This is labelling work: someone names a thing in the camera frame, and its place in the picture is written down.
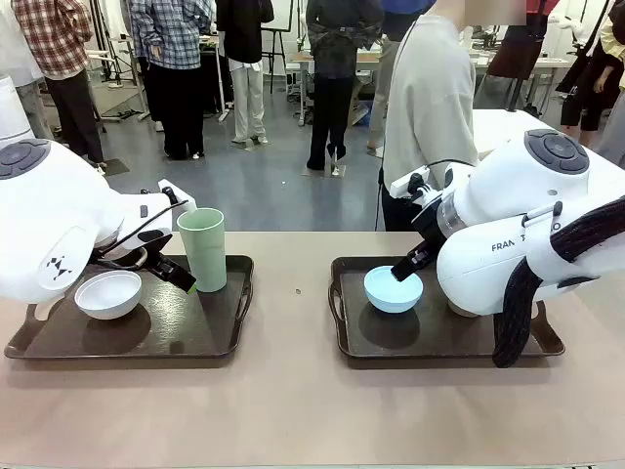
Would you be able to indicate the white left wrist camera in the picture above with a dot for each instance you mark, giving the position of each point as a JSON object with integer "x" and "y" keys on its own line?
{"x": 178, "y": 195}

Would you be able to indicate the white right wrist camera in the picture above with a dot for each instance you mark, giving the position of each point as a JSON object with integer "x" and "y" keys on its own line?
{"x": 407, "y": 182}

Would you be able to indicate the dark brown serving tray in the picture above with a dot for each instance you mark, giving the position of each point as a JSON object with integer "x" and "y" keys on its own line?
{"x": 185, "y": 332}
{"x": 439, "y": 337}

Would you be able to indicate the bystander in red plaid shirt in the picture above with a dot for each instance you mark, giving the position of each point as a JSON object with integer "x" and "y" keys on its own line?
{"x": 63, "y": 58}

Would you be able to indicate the bystander blue top grey trousers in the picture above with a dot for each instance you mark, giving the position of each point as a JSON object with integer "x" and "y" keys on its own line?
{"x": 378, "y": 98}

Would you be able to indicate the bystander black top white trousers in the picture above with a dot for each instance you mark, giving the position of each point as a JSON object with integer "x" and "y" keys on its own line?
{"x": 246, "y": 58}

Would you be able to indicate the dark red apron mannequin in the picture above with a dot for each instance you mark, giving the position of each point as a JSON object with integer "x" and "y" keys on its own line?
{"x": 517, "y": 44}

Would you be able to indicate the tall green cup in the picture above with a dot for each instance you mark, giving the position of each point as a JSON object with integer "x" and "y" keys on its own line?
{"x": 202, "y": 254}

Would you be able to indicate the white table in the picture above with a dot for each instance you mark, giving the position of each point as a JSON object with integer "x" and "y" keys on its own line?
{"x": 493, "y": 127}

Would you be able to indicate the bystander in dark patterned clothes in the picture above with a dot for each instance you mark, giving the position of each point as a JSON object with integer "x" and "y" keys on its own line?
{"x": 337, "y": 73}

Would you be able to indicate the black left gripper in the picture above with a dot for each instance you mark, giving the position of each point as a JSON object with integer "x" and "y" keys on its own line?
{"x": 156, "y": 256}

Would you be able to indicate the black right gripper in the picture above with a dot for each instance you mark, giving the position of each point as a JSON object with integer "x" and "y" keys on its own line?
{"x": 429, "y": 225}

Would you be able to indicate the person in beige shirt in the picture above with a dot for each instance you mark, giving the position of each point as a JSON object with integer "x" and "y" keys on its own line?
{"x": 429, "y": 98}

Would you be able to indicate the light blue bowl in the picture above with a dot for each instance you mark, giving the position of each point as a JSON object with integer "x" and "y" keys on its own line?
{"x": 390, "y": 295}

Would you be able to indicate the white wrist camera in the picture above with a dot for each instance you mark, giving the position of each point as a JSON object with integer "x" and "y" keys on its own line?
{"x": 407, "y": 182}
{"x": 178, "y": 195}

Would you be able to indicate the bystander black outfit yellow sleeve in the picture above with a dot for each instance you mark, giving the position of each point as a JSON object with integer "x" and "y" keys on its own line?
{"x": 591, "y": 73}

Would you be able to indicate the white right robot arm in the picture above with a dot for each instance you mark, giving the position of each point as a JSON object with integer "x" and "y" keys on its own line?
{"x": 512, "y": 234}

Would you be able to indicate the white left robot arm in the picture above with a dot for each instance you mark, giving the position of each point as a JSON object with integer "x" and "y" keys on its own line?
{"x": 44, "y": 220}

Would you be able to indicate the bystander in blue plaid shirt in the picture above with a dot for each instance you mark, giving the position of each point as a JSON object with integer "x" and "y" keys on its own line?
{"x": 171, "y": 49}

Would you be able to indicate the white bowl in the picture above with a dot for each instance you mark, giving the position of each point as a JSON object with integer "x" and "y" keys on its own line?
{"x": 108, "y": 295}

